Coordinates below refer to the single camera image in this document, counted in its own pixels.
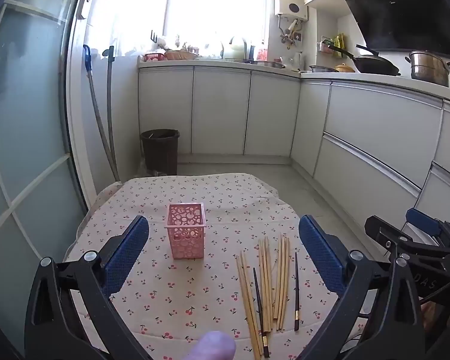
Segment blue handled mop pole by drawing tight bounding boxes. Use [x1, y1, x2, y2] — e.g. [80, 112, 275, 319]
[83, 44, 121, 182]

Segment steel stock pot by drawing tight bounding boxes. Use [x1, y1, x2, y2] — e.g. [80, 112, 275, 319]
[404, 50, 450, 88]

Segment water pipe valves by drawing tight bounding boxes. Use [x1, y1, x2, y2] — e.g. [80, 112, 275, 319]
[278, 19, 303, 48]

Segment bright window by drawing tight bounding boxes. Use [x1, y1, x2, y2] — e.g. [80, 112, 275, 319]
[164, 0, 271, 58]

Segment dark brown chopstick gold band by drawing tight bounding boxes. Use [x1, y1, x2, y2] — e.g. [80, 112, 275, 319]
[253, 267, 271, 349]
[294, 252, 301, 331]

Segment wall rack with utensils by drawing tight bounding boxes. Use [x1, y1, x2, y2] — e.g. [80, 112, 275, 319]
[318, 34, 346, 58]

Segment frosted glass sliding door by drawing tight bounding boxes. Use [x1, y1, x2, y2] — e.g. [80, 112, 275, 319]
[0, 0, 92, 360]

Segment white base cabinet with drawers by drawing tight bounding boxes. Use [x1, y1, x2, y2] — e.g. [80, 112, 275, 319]
[290, 72, 450, 229]

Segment pink perforated utensil holder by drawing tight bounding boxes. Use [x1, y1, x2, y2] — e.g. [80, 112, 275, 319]
[167, 202, 207, 260]

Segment cherry print tablecloth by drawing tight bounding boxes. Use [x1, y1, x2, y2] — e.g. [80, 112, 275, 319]
[62, 172, 372, 360]

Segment black wok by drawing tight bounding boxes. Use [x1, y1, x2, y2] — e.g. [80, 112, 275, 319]
[328, 44, 401, 76]

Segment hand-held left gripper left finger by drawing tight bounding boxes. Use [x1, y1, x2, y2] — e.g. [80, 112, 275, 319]
[24, 214, 154, 360]

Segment black range hood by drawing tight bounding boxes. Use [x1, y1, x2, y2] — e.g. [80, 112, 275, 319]
[332, 0, 450, 52]

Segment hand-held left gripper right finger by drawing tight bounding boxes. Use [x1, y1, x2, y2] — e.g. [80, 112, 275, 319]
[298, 214, 426, 360]

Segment brown plastic trash bin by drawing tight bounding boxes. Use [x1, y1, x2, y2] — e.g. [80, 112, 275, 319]
[140, 129, 181, 176]

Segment dark handled mop pole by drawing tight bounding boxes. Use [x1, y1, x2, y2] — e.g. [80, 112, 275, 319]
[104, 46, 122, 182]

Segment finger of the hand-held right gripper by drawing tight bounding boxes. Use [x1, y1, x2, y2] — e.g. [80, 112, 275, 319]
[406, 209, 450, 249]
[364, 215, 450, 260]

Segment woven basket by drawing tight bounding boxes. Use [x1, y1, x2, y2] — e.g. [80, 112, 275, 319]
[164, 50, 199, 61]

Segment person's left hand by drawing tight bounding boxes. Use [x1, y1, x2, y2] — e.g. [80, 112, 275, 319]
[190, 331, 236, 360]

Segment white base cabinet with doors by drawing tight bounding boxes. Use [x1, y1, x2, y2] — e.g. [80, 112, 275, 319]
[137, 59, 301, 158]

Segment pile of bamboo chopsticks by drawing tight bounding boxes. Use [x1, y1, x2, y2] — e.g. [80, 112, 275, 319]
[235, 233, 291, 360]

